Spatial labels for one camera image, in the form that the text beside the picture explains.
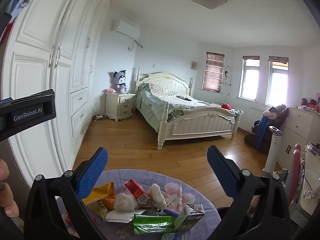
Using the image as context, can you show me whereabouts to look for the flat white paper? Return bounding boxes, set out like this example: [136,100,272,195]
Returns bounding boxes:
[105,209,147,223]

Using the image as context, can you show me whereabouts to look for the red drink carton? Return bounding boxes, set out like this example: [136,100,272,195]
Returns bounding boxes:
[124,179,153,205]

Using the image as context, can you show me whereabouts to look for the pink chair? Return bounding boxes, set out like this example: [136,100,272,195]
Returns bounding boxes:
[285,144,303,208]

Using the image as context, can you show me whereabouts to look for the white air conditioner pipe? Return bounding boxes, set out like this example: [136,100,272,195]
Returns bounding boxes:
[127,39,144,52]

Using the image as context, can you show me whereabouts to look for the cream nightstand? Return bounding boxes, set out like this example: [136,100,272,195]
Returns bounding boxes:
[105,92,136,122]

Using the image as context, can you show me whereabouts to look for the cream wooden bed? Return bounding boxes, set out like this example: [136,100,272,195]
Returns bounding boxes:
[135,67,242,150]

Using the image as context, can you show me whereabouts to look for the green and white carton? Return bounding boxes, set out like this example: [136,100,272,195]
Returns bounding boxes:
[173,203,205,232]

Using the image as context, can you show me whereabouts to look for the wide white window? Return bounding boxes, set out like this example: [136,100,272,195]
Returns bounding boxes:
[265,56,289,107]

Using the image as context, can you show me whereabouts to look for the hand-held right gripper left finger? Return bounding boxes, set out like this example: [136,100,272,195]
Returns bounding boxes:
[24,147,108,240]

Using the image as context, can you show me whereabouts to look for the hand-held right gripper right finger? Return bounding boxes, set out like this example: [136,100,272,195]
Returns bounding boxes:
[207,145,292,240]

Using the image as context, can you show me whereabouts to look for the brown massage chair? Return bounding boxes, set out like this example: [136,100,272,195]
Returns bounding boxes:
[244,104,289,154]

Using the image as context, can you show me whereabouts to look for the white tower fan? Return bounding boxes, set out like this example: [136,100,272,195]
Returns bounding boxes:
[262,126,284,178]

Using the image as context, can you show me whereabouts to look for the purple floral tablecloth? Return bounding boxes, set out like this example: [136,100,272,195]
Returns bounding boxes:
[57,169,223,240]

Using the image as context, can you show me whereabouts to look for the white panelled wardrobe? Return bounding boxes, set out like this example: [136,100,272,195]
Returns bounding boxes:
[0,0,112,190]

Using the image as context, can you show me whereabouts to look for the white wall air conditioner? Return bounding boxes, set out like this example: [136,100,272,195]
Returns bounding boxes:
[112,19,141,40]

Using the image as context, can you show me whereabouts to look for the red ornaments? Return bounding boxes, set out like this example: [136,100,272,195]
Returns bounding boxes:
[301,97,320,112]

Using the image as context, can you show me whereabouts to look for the blue cloth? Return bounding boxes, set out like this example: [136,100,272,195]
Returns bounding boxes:
[255,116,272,150]

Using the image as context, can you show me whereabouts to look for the person's left hand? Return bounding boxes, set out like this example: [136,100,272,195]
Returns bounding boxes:
[0,159,19,218]

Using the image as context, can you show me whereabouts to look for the white cabinet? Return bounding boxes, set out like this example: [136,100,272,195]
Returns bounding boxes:
[277,106,320,170]

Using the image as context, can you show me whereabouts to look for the white desk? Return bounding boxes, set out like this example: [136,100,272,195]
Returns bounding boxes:
[290,142,320,228]

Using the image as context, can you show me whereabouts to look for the black trash bin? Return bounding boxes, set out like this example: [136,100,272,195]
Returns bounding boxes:
[217,206,234,224]

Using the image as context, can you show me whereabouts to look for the tall crumpled white tissue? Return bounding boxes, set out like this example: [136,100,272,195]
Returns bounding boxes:
[149,183,167,210]

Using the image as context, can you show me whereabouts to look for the window with brown blind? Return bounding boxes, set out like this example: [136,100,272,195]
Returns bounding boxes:
[202,52,225,92]

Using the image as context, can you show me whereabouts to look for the narrow white window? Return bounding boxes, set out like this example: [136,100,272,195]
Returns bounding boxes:
[238,56,260,102]

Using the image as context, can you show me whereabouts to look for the yellow snack wrapper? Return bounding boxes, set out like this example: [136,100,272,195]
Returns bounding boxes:
[82,182,117,212]

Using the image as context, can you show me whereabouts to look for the green packet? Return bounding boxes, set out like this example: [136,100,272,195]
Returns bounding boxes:
[134,214,175,235]

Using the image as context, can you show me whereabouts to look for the green ruffled bedspread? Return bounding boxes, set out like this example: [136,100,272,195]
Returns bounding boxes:
[136,82,243,130]

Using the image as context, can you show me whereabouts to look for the round white tissue ball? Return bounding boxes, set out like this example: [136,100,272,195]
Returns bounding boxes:
[114,192,139,212]

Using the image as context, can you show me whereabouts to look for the purple plush toy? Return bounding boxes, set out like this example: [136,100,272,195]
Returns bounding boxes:
[109,70,128,93]

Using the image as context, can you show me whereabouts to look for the white radiator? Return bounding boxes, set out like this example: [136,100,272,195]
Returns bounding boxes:
[249,107,265,132]

